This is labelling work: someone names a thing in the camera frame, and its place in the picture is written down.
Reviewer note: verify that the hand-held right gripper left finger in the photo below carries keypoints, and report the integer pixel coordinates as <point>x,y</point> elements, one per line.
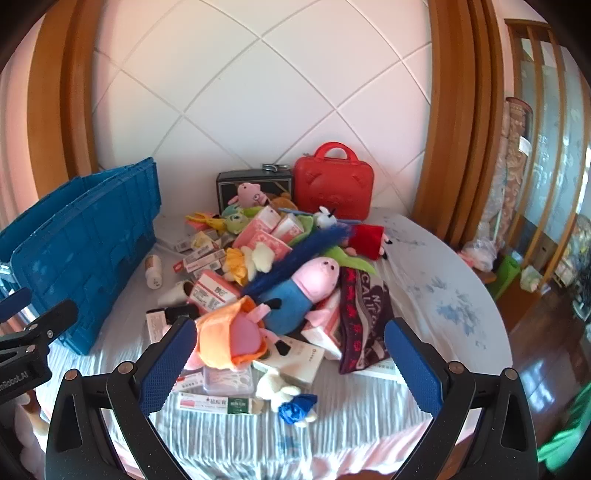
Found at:
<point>168,364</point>

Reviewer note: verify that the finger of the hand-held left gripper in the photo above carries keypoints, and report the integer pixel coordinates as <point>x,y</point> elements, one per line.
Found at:
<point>51,319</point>
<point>14,302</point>

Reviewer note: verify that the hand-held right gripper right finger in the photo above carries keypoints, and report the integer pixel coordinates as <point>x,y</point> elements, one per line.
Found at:
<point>411,364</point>

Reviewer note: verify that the white toothpaste box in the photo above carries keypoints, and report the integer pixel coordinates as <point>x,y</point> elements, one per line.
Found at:
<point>207,403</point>

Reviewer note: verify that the orange dress pig plush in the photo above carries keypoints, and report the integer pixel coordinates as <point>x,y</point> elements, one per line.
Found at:
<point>221,332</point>

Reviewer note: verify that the blue plastic crate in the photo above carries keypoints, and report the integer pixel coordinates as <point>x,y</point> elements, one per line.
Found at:
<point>92,240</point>

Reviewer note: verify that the red white medicine box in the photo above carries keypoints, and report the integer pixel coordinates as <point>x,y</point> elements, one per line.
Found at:
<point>189,246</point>
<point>198,264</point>

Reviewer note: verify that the small white plush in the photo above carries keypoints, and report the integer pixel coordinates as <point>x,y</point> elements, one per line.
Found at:
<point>272,387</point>

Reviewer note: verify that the flat white box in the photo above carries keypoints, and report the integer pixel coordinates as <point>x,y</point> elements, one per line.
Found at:
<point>383,369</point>

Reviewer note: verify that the small white box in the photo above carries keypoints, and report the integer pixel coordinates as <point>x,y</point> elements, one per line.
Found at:
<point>157,325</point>

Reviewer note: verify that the small black box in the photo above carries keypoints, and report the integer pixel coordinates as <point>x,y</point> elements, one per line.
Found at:
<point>180,313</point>

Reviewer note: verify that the pink fluffy cloth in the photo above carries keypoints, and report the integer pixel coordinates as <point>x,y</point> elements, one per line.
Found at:
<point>23,429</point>

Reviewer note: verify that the dark red lettered towel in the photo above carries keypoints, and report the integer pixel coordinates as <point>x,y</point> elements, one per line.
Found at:
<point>364,314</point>

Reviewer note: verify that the white paper cup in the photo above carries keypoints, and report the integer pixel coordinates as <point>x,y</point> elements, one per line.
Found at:
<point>174,291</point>

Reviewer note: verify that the white pill bottle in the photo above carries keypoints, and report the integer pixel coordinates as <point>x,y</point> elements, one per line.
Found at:
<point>153,272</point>

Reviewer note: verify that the white cardboard box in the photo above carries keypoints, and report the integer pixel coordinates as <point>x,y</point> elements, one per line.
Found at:
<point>300,364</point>

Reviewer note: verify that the green plush leaf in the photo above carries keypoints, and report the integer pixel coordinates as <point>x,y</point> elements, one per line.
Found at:
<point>351,261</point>

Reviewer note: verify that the yellow and white plush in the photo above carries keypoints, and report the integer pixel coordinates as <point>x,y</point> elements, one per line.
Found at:
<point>238,265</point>

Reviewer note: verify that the blue crumpled cloth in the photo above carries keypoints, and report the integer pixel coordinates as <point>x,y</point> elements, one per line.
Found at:
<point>298,408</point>

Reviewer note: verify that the green bag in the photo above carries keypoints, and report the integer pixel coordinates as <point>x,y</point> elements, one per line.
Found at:
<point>505,274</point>

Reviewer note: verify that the white plastic bag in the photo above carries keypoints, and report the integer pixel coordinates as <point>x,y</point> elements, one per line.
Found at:
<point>480,254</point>

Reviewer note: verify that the blue body pig plush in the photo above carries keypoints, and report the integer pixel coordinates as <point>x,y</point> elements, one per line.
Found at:
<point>286,304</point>

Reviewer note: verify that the red dress pig plush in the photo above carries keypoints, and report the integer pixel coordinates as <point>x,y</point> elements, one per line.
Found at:
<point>367,240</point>

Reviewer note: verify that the yellow plastic toy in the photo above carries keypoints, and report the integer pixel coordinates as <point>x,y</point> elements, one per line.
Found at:
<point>203,220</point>

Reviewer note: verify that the blue fuzzy duster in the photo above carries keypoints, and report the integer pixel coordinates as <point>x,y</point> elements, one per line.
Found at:
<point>295,258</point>

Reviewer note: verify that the white rabbit plush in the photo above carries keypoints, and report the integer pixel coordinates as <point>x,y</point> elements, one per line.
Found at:
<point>324,219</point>

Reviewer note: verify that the green garment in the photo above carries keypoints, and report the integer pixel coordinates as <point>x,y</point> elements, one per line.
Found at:
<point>563,443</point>

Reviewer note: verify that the light green plush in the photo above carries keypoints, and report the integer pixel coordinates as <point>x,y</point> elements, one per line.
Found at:
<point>254,212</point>

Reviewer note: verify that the black box with metal clasp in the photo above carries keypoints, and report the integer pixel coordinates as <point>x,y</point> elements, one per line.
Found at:
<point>226,184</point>

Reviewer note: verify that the small pink pig plush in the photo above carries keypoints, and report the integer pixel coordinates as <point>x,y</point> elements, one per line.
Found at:
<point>249,193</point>

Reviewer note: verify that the red toy suitcase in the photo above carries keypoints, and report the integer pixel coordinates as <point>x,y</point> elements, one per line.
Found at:
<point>332,184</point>

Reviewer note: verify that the brown bear plush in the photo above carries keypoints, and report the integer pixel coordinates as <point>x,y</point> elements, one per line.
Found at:
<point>284,203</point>

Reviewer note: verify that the rolled patterned carpets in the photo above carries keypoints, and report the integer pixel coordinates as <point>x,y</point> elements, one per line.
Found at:
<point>508,175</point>

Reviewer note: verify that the wooden door frame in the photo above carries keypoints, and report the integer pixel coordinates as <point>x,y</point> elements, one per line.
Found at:
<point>461,115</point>
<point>60,92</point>

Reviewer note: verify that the glass partition with wooden frame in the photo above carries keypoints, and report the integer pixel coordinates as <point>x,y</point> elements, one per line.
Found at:
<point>554,138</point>

